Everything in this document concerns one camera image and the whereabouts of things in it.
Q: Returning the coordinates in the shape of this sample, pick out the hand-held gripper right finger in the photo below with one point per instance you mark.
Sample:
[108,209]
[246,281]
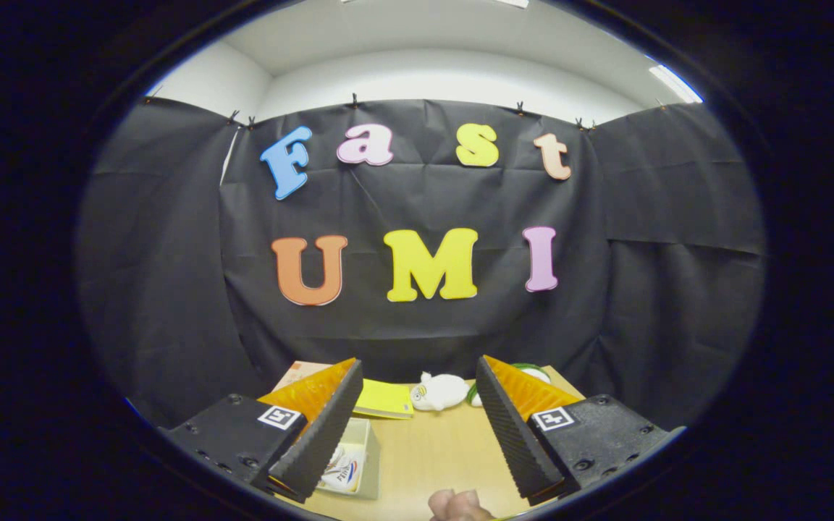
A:
[515,441]

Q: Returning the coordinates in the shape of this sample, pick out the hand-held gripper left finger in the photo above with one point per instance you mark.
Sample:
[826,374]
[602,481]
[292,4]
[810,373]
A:
[323,441]

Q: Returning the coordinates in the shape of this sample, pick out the grey-green fabric storage box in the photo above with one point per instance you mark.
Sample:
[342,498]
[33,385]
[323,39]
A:
[372,470]

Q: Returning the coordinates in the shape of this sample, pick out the watermelon slice plush toy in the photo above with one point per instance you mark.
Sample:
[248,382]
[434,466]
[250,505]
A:
[536,373]

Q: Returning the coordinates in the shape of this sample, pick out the tan book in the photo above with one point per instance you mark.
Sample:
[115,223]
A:
[300,373]

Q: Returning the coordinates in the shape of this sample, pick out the yellow book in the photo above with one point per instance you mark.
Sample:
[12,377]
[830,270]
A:
[386,398]

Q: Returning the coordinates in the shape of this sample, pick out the white plush toy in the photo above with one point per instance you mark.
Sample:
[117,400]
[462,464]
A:
[442,392]

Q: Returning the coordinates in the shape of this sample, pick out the row of small black clips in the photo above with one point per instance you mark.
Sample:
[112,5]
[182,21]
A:
[353,100]

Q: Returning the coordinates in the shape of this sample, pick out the small ceiling light panel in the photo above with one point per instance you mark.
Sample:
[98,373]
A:
[676,83]

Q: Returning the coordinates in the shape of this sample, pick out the long ceiling light panel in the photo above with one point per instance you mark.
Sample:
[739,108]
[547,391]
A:
[517,3]

